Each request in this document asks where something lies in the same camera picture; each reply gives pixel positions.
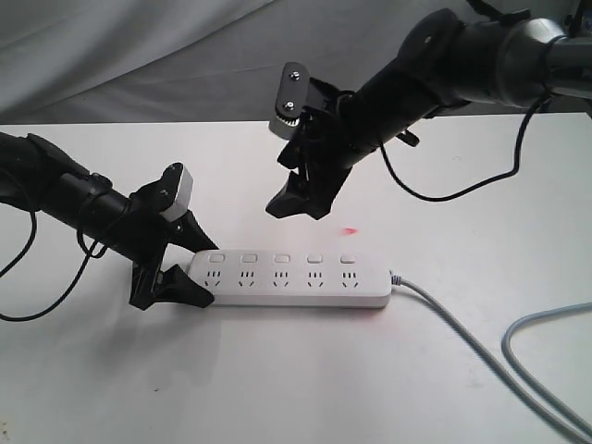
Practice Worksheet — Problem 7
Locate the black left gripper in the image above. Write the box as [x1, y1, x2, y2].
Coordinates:
[111, 179, 217, 309]

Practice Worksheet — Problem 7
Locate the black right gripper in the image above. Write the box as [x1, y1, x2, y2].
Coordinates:
[265, 78, 377, 220]

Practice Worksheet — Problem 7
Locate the white five-outlet power strip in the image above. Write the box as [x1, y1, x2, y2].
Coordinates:
[188, 250, 392, 309]

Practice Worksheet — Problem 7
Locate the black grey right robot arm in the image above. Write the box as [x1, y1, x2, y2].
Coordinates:
[266, 1, 591, 219]

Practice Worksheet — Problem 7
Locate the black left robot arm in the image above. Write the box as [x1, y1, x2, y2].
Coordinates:
[1, 133, 216, 310]

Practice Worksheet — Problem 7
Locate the grey backdrop cloth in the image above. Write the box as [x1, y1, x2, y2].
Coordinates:
[0, 0, 592, 126]

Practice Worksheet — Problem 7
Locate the black tripod stand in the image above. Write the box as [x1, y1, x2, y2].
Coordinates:
[563, 0, 584, 38]

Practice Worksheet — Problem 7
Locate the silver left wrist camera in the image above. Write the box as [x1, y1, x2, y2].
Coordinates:
[157, 163, 193, 222]

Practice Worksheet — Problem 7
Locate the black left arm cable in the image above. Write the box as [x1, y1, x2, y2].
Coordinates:
[0, 170, 117, 321]

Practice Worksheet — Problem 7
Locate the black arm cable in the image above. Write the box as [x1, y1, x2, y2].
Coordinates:
[378, 90, 556, 203]
[0, 170, 117, 321]

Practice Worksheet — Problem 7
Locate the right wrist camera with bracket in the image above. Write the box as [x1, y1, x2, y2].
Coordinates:
[268, 62, 310, 141]

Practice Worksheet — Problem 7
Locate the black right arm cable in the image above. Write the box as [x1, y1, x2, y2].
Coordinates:
[378, 90, 556, 203]

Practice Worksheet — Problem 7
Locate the grey power cable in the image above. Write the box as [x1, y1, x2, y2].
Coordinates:
[388, 270, 592, 444]

